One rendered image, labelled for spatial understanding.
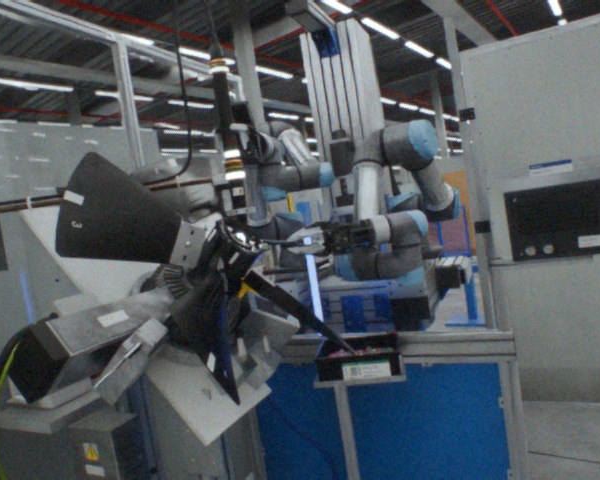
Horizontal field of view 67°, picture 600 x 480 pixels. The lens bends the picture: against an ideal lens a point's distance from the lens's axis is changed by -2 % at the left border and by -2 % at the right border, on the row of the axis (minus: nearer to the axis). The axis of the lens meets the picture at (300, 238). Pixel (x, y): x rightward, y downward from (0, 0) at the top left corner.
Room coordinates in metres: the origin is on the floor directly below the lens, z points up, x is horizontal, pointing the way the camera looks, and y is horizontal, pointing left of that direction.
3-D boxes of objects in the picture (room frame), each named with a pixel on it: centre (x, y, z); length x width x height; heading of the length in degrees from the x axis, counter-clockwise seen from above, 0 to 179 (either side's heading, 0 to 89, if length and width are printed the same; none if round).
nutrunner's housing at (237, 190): (1.12, 0.13, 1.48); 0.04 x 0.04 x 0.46
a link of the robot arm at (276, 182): (1.39, 0.04, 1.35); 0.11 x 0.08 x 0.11; 101
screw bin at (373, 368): (1.22, -0.11, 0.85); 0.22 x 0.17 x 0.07; 79
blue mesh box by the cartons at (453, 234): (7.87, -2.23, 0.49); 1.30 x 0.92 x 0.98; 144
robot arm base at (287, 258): (1.98, 0.03, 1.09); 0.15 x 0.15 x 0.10
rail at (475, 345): (1.39, -0.12, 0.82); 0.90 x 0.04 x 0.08; 64
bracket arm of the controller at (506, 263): (1.16, -0.60, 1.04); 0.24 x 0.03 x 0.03; 64
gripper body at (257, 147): (1.23, 0.10, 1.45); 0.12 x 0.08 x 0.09; 164
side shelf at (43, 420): (1.25, 0.68, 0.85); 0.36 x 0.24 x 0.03; 154
